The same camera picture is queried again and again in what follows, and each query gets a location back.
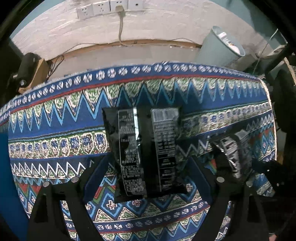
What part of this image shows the black snack bag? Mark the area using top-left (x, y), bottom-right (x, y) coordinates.
top-left (102, 106), bottom-right (187, 203)
top-left (210, 129), bottom-right (252, 183)

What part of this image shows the patterned blue tablecloth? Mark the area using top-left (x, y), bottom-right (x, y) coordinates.
top-left (1, 62), bottom-right (277, 240)

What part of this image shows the blue cardboard box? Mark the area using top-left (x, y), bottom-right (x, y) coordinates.
top-left (1, 132), bottom-right (29, 240)

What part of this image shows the light blue waste bin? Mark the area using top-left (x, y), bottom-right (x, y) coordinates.
top-left (195, 26), bottom-right (245, 67)

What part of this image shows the black cylindrical camera device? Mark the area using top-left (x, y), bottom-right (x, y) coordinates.
top-left (12, 53), bottom-right (40, 88)

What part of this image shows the white wall socket strip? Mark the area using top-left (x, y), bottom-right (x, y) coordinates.
top-left (76, 0), bottom-right (144, 20)

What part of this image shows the grey plug and cable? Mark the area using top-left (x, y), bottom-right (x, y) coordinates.
top-left (115, 5), bottom-right (127, 46)

